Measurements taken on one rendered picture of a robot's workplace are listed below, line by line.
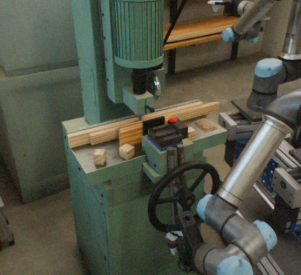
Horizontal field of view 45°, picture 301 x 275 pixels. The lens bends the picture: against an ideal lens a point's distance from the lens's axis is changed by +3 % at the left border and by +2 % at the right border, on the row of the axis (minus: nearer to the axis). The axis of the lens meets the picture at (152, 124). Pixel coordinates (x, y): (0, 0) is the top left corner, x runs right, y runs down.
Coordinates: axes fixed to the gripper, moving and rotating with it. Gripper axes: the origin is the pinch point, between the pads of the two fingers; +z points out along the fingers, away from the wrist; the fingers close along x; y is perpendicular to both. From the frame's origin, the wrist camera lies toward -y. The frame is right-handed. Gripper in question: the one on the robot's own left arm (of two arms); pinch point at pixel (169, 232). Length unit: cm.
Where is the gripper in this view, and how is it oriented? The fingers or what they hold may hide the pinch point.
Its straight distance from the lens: 124.3
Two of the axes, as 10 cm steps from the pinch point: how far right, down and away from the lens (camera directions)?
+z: -4.2, 0.5, 9.0
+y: 2.2, 9.7, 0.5
